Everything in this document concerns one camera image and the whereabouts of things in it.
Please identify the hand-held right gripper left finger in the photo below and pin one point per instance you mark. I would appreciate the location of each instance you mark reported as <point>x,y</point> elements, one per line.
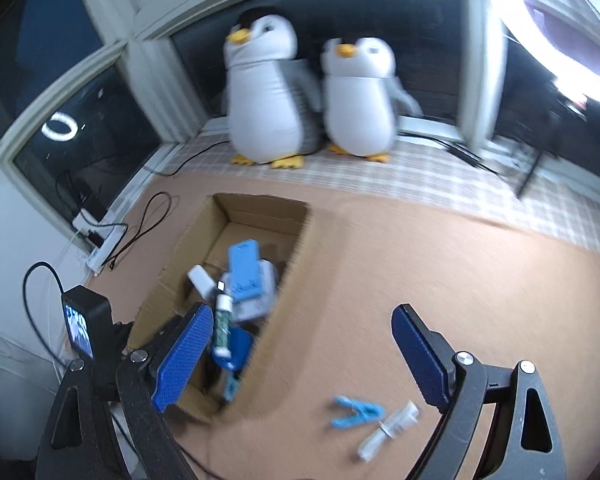
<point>182,355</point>

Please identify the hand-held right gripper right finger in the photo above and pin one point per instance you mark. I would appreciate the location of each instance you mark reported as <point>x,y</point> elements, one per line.
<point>422,355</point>

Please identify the white tube green label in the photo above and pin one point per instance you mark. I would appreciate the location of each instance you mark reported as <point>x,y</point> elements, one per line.
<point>222,327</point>

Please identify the blue round lid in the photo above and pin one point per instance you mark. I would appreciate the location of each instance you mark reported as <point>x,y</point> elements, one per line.
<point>240,347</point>

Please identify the light blue plastic piece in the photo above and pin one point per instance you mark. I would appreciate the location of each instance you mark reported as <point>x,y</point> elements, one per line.
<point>231,386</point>

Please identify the small white box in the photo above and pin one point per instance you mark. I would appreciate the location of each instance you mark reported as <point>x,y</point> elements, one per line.
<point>200,280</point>

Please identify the brown cardboard box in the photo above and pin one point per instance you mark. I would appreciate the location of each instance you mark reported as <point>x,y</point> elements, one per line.
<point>280,330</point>

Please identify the blue phone holder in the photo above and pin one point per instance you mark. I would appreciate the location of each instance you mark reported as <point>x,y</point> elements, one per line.
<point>242,270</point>

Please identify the white labelled packet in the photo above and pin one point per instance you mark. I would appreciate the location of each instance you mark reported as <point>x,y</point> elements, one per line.
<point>268,287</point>

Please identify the white power strip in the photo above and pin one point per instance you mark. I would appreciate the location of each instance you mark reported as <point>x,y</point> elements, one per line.
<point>105,245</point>

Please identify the clear plastic syringe tube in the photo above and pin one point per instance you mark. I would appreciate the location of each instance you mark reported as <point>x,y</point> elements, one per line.
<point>390,430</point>

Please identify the blue clothespin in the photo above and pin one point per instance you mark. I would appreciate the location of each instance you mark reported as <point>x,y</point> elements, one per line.
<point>360,410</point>

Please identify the tan blanket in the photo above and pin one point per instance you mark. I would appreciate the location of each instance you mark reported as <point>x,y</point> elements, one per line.
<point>430,270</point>

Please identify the checked blanket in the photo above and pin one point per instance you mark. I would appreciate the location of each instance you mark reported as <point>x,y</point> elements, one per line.
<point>430,180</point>

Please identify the black power strip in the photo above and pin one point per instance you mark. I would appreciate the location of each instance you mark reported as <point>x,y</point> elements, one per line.
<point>466,155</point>

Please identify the black tripod stand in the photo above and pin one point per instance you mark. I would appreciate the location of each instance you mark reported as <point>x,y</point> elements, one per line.
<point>532,170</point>

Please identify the small penguin plush toy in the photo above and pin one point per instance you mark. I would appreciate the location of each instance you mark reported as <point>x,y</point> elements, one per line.
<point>360,110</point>

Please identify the large penguin plush toy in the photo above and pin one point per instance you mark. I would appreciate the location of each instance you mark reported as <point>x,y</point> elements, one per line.
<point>265,100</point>

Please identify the white window frame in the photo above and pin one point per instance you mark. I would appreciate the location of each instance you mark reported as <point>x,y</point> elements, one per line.
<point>155,75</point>

